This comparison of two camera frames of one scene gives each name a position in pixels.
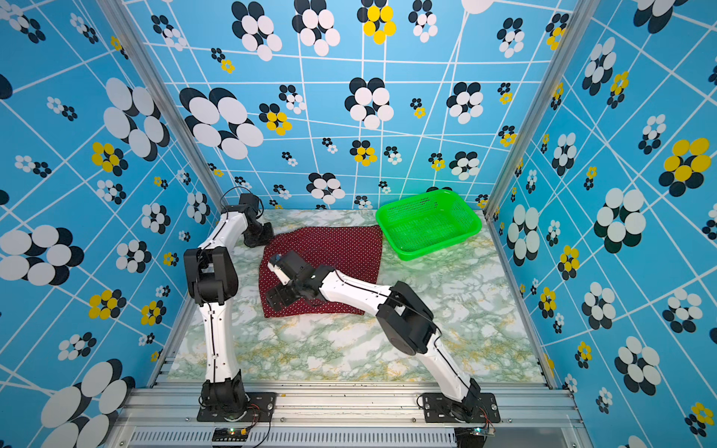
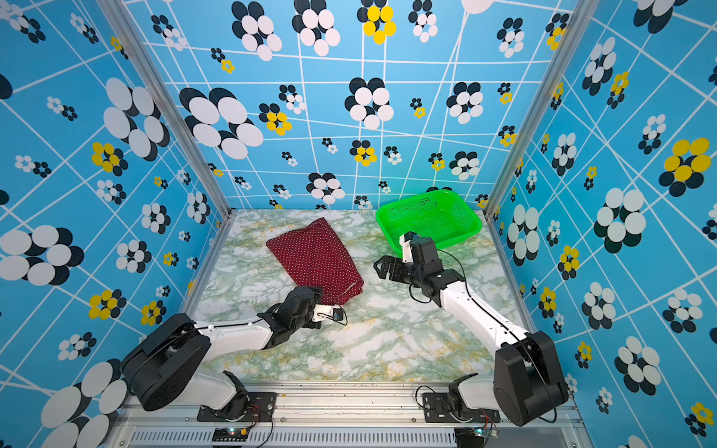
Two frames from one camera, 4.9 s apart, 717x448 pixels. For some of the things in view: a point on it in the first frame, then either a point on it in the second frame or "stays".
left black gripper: [268, 236] → [318, 294]
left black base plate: [260, 407] stays
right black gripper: [279, 292] → [387, 261]
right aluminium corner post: [584, 12] stays
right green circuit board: [472, 437] stays
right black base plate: [437, 409] stays
